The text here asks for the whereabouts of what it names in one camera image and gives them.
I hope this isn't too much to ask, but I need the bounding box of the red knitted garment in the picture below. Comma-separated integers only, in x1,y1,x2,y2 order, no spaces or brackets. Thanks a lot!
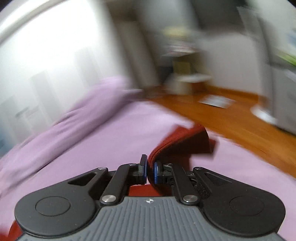
1,124,216,240

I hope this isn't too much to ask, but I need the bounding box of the purple bed blanket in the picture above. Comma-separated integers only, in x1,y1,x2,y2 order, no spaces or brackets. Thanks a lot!
1,101,295,240

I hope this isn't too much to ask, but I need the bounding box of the purple pillow roll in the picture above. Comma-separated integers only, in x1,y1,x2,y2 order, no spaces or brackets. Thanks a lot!
1,77,141,192

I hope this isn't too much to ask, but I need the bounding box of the paper on floor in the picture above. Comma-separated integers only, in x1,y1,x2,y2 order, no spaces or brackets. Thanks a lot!
199,95,235,109

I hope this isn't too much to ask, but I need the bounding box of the white stool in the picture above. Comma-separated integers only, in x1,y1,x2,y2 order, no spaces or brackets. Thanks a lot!
164,73,212,95

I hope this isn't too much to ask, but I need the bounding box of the white wardrobe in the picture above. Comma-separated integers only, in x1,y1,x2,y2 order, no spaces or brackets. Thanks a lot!
1,1,128,149

